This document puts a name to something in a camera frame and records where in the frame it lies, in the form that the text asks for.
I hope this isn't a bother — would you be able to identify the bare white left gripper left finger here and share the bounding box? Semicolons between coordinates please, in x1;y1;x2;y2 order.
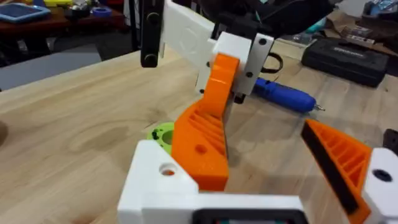
117;139;200;224

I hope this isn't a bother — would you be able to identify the orange white left gripper right finger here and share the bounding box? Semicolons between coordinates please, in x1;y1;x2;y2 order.
300;119;398;224

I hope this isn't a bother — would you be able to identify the blue electric screwdriver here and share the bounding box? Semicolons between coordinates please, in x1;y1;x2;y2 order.
252;77;326;114

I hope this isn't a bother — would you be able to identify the green disc with holes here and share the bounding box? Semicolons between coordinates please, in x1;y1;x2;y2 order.
146;121;176;155

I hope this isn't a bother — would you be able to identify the black plastic tool case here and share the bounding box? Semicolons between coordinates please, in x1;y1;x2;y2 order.
300;37;390;88

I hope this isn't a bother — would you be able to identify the blue tape roll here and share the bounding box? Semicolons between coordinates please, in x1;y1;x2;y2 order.
91;6;113;19

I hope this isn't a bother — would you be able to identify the dark brown side table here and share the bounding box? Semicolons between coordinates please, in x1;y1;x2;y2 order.
0;8;127;35

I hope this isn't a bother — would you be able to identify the blue flat tray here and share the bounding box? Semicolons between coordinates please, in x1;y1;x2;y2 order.
0;2;52;24

